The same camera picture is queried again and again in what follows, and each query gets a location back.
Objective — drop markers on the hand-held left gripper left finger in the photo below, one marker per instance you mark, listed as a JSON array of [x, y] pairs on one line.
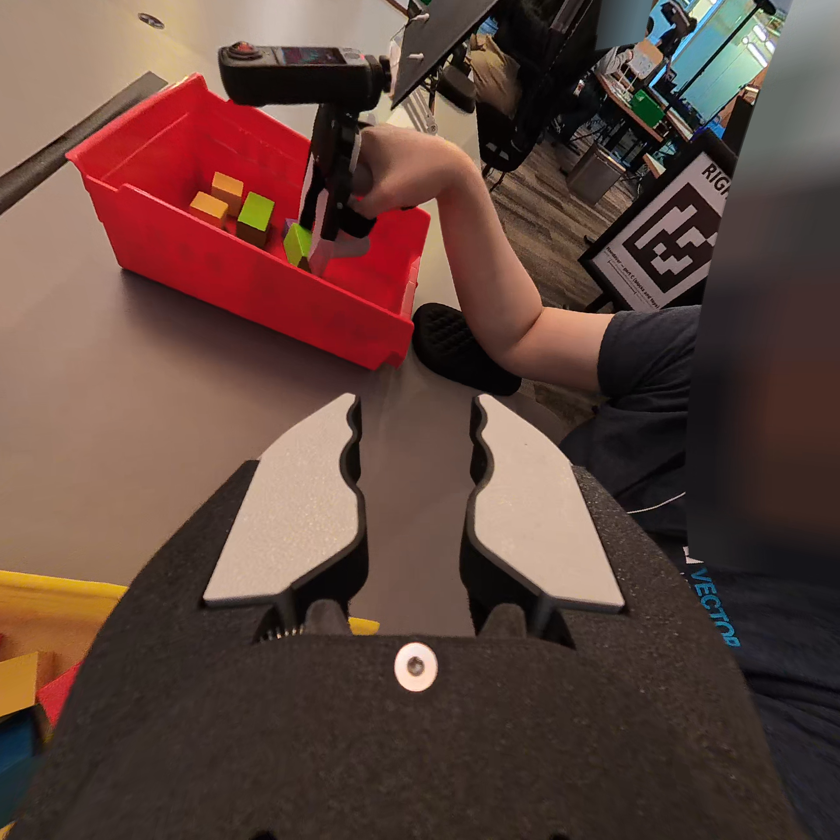
[[292, 518]]

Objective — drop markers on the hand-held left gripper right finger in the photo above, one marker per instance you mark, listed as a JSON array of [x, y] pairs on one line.
[[541, 525]]

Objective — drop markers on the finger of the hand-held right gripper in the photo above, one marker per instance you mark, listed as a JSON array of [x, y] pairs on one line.
[[328, 248]]

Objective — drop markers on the purple wooden block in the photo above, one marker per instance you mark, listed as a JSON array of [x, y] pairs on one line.
[[287, 228]]

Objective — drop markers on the red plastic bin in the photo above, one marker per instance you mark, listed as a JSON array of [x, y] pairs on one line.
[[262, 289]]

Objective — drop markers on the long green wooden block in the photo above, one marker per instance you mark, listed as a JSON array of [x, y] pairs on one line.
[[256, 213]]

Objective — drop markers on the orange wooden block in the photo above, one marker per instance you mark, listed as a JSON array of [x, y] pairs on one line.
[[228, 190]]

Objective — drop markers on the yellow wooden cube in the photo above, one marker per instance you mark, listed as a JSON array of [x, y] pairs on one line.
[[18, 686], [208, 210]]

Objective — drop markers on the yellow plastic bin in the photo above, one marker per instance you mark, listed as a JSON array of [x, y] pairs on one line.
[[52, 590]]

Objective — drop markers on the blue rectangular wooden block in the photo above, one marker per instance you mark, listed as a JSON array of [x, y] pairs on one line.
[[23, 754]]

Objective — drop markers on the person's right forearm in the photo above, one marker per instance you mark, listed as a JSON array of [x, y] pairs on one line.
[[499, 262]]

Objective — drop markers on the person's right hand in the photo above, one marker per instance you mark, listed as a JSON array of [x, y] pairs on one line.
[[413, 170]]

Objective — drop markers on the dark display board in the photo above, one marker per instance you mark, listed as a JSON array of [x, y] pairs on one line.
[[446, 39]]

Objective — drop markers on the black table pad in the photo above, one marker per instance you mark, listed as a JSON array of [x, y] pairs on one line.
[[456, 88]]

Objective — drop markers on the black mesh pad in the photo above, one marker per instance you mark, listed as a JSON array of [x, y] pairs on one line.
[[459, 348]]

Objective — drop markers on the black office chair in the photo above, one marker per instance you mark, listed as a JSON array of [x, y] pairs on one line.
[[525, 138]]

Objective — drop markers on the grey trash can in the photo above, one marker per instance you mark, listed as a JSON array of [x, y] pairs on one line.
[[598, 174]]

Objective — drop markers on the red wooden cube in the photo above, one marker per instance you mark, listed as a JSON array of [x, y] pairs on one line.
[[59, 695]]

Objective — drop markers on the framed marker sign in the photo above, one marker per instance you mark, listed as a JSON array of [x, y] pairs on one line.
[[663, 229]]

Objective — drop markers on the green plastic bin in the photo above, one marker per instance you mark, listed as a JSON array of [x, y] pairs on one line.
[[646, 108]]

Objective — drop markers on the wooden display board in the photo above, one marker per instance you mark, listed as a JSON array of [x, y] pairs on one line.
[[643, 65]]

